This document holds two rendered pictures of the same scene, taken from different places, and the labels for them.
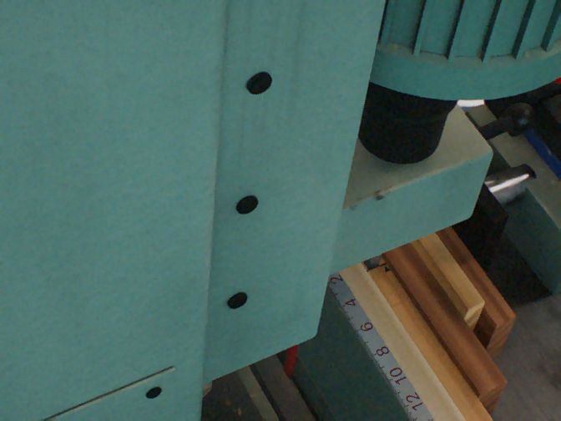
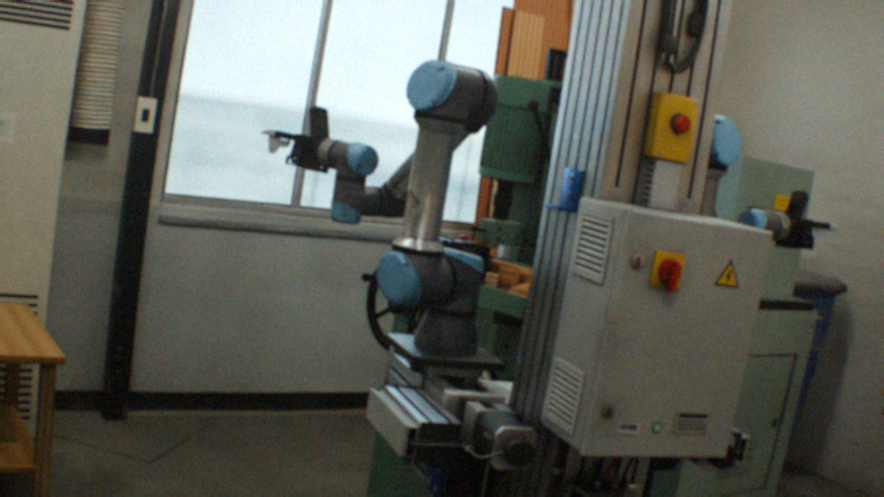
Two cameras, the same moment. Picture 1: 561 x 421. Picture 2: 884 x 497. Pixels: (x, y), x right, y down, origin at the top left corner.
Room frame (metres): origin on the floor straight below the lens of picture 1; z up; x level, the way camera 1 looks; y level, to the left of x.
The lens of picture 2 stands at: (3.52, -0.70, 1.32)
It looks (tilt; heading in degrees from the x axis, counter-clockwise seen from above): 7 degrees down; 171
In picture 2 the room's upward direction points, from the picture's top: 9 degrees clockwise
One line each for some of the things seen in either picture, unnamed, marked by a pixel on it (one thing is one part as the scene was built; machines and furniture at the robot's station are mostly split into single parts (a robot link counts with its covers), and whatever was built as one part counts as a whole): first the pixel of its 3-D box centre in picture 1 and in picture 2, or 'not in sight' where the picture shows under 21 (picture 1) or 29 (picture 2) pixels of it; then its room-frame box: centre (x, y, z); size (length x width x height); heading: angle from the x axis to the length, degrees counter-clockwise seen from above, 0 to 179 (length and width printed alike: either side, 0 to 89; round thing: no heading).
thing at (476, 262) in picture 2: not in sight; (454, 277); (1.22, -0.30, 0.98); 0.13 x 0.12 x 0.14; 128
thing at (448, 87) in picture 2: not in sight; (429, 183); (1.30, -0.40, 1.19); 0.15 x 0.12 x 0.55; 128
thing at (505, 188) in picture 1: (486, 195); (470, 258); (0.54, -0.14, 0.95); 0.09 x 0.07 x 0.09; 34
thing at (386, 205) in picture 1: (357, 187); (501, 235); (0.47, -0.05, 1.03); 0.14 x 0.07 x 0.09; 124
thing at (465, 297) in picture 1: (385, 209); (490, 268); (0.53, -0.08, 0.93); 0.22 x 0.01 x 0.06; 34
